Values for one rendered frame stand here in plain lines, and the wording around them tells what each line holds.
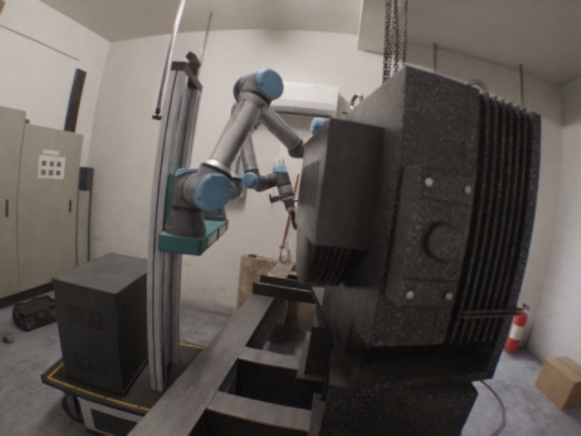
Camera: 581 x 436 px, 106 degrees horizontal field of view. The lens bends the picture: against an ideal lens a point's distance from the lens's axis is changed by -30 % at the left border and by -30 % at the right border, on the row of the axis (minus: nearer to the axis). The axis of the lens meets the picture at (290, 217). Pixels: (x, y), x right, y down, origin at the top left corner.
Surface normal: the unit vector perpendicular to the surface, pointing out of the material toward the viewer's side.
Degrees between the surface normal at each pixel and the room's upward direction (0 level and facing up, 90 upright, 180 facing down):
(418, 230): 90
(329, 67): 90
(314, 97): 90
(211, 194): 97
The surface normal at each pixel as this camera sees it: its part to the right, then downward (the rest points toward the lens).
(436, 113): 0.08, 0.11
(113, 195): -0.14, 0.07
